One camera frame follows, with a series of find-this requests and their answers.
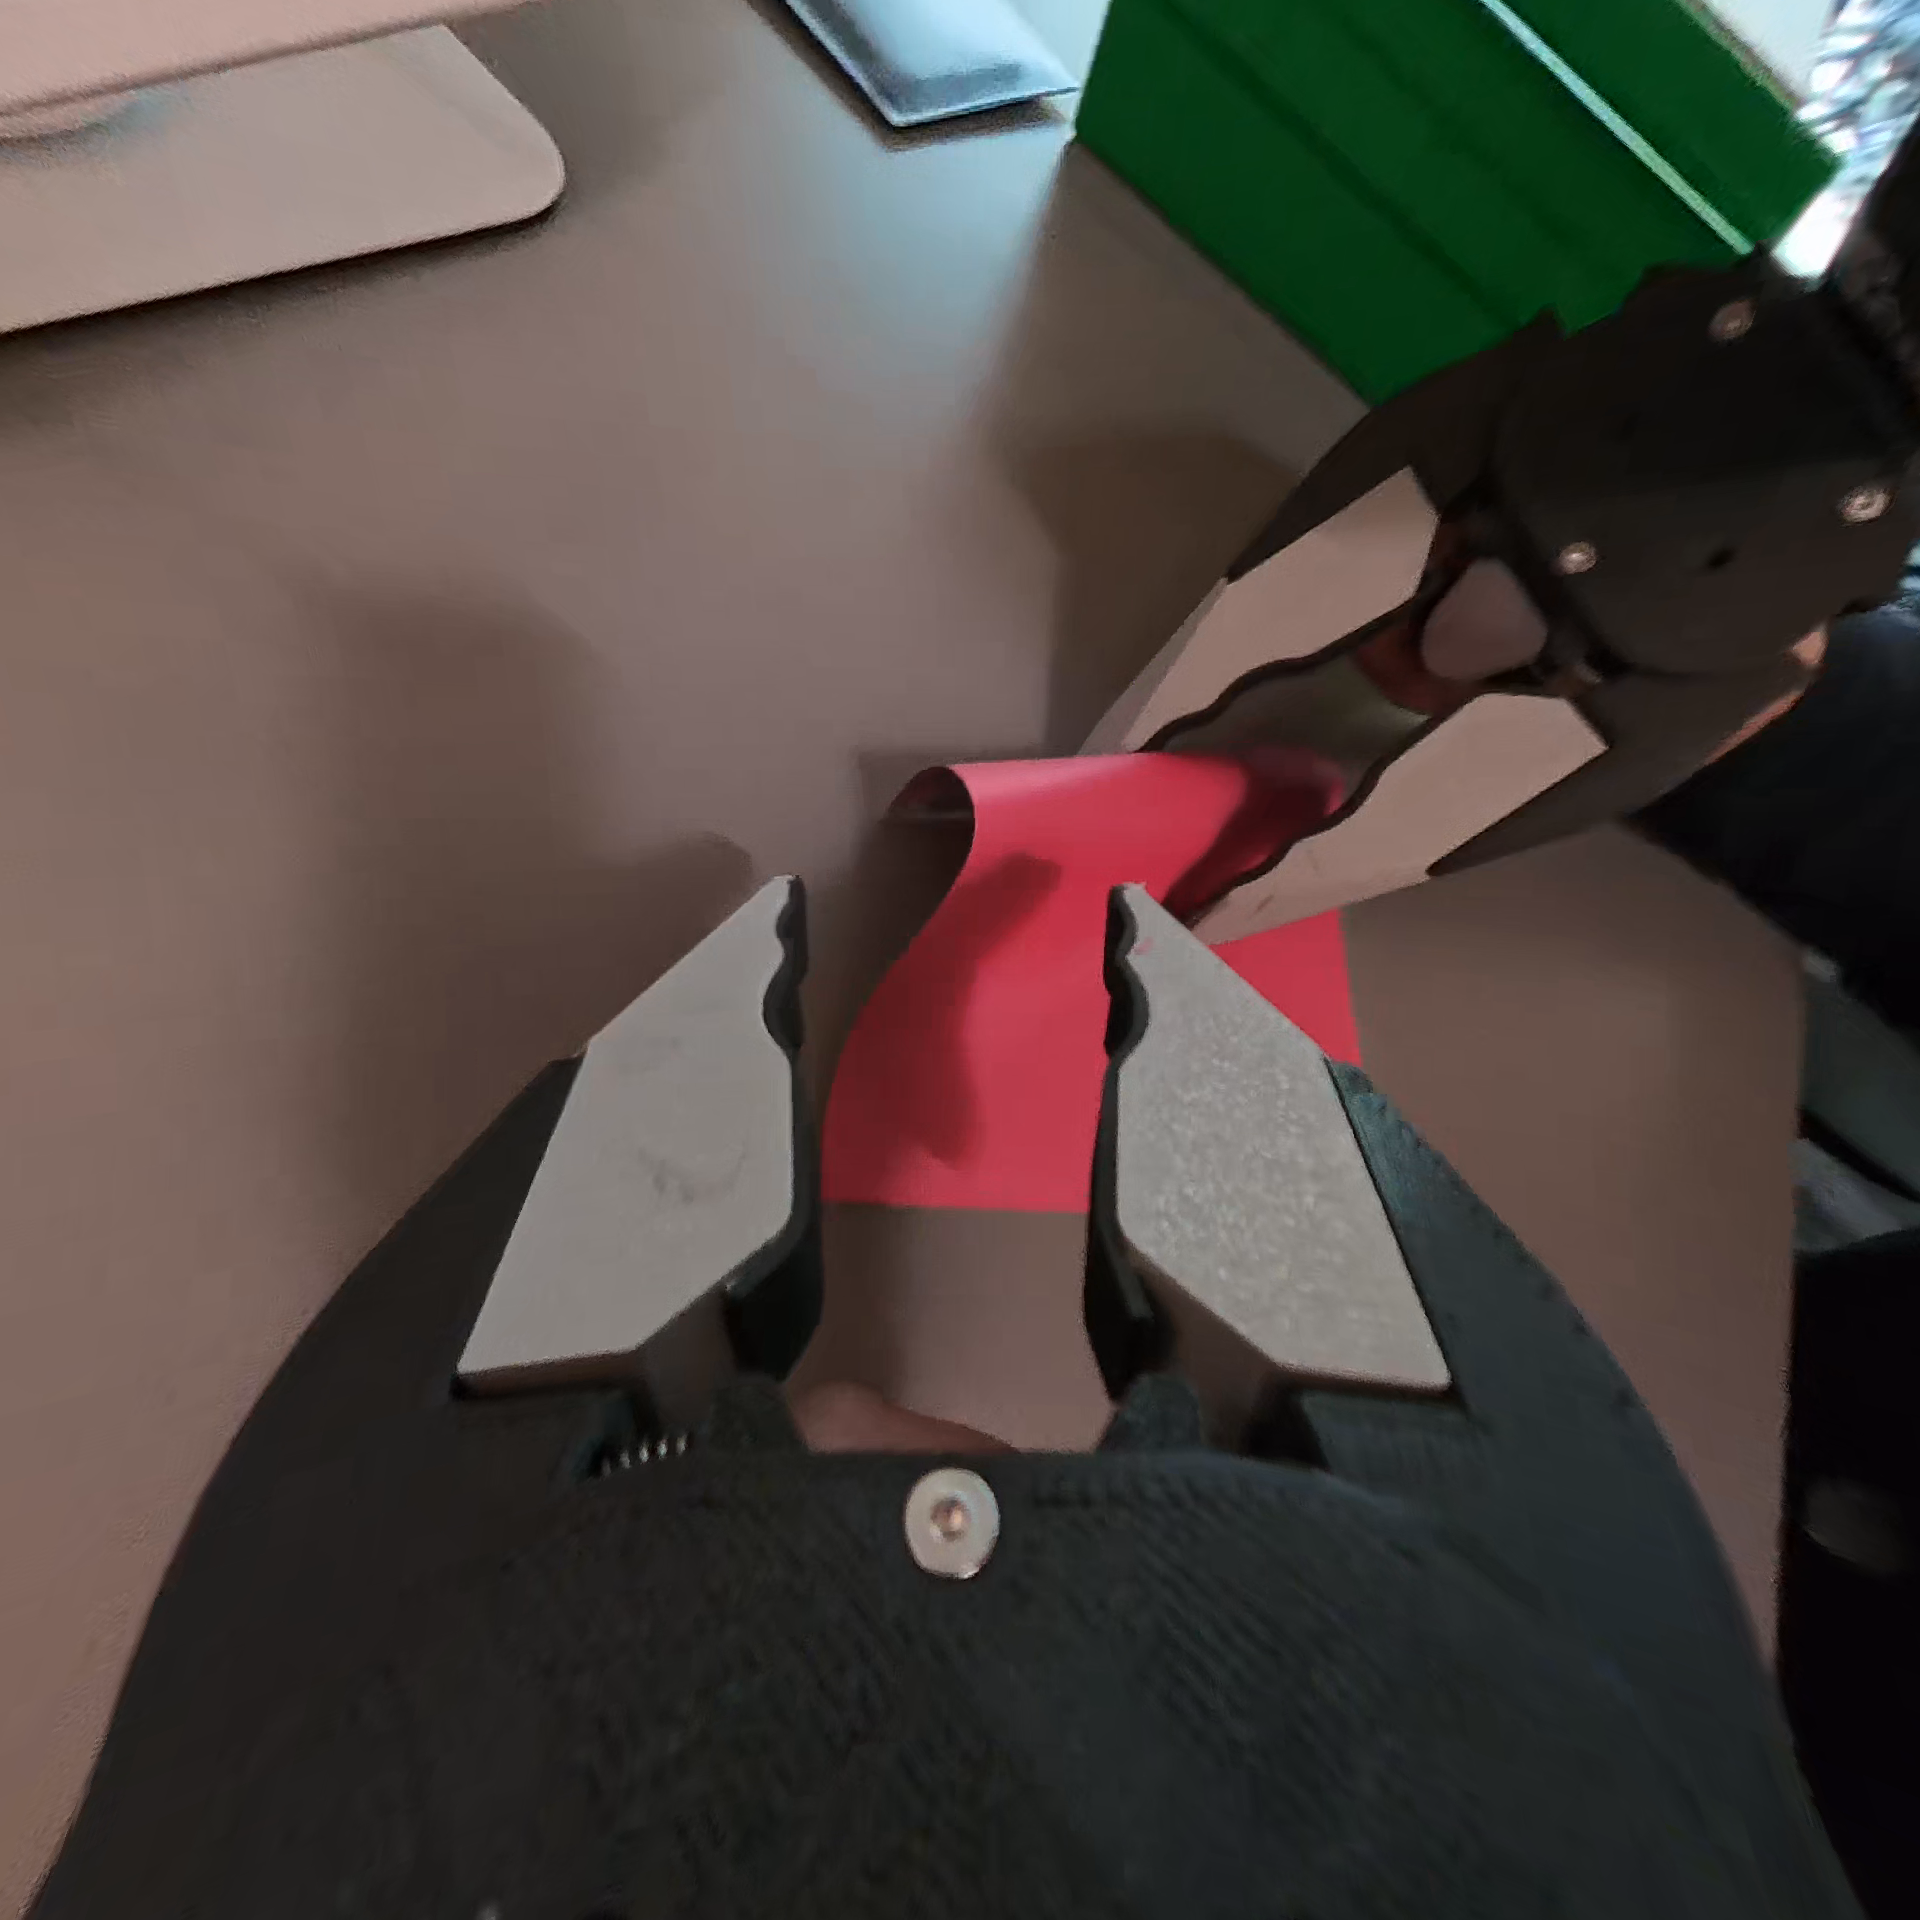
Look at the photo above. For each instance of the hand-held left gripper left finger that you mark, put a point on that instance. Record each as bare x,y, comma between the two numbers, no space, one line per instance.
660,1141

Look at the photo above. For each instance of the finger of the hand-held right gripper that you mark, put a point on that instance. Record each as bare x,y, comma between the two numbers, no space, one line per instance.
1441,794
1275,614

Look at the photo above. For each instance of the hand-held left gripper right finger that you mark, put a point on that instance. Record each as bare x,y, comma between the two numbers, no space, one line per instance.
1260,1184

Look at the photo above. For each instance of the red floral origami paper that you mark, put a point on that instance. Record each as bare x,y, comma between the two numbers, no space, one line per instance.
974,1080

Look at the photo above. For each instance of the person's right hand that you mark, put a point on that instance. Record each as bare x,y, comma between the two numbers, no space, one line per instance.
1478,623

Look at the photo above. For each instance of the green box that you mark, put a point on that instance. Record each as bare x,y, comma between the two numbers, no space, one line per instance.
1394,165

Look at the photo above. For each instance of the dark flat tablet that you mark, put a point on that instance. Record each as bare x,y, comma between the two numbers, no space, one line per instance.
931,53

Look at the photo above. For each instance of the silver monitor stand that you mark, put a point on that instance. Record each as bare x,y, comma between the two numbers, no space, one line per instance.
271,165

